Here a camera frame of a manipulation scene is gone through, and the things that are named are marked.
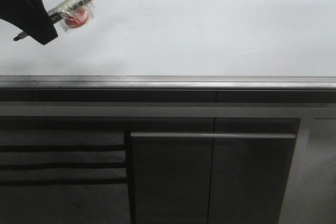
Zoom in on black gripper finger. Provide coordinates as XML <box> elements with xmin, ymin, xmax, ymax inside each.
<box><xmin>1</xmin><ymin>0</ymin><xmax>58</xmax><ymax>45</ymax></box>

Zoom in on red magnet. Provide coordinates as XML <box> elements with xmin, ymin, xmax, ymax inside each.
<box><xmin>60</xmin><ymin>2</ymin><xmax>95</xmax><ymax>33</ymax></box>

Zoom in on white whiteboard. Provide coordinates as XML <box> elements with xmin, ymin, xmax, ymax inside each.
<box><xmin>1</xmin><ymin>0</ymin><xmax>335</xmax><ymax>76</ymax></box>

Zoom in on grey drawer unit black slots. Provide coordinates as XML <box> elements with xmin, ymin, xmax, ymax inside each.
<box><xmin>1</xmin><ymin>119</ymin><xmax>132</xmax><ymax>223</ymax></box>

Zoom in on grey aluminium whiteboard frame rail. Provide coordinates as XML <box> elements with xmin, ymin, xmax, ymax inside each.
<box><xmin>1</xmin><ymin>75</ymin><xmax>335</xmax><ymax>91</ymax></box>

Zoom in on grey cabinet with handle bar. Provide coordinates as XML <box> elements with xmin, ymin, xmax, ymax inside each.
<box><xmin>125</xmin><ymin>118</ymin><xmax>300</xmax><ymax>223</ymax></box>

